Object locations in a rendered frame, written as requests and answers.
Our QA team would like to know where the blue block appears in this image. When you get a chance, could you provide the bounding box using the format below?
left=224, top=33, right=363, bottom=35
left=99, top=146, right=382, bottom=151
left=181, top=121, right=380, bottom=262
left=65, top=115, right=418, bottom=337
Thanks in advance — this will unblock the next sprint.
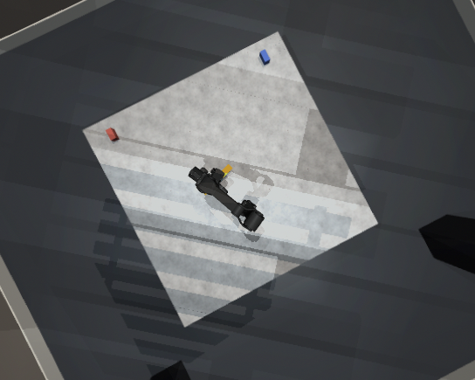
left=259, top=49, right=270, bottom=65

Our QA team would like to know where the small red block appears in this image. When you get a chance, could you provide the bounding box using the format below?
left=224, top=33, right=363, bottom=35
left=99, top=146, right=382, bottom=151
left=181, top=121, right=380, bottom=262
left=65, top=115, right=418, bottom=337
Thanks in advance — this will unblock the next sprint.
left=106, top=128, right=119, bottom=142

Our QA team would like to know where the yellow bar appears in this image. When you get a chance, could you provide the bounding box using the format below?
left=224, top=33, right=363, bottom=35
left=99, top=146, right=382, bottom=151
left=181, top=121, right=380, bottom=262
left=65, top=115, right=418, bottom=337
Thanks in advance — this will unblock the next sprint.
left=222, top=164, right=232, bottom=176

